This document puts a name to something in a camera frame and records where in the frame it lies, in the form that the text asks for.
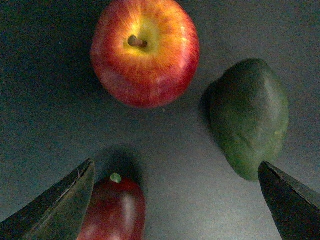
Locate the red yellow apple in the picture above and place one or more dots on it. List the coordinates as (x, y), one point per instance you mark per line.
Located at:
(145, 52)

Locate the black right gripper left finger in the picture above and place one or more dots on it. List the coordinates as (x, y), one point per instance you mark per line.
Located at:
(58, 213)

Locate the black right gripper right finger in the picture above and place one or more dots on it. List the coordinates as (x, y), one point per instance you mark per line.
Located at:
(294, 207)

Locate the dark red apple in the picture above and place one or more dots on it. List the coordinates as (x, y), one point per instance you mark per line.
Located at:
(117, 211)

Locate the green avocado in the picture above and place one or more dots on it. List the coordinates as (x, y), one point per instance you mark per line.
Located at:
(248, 111)

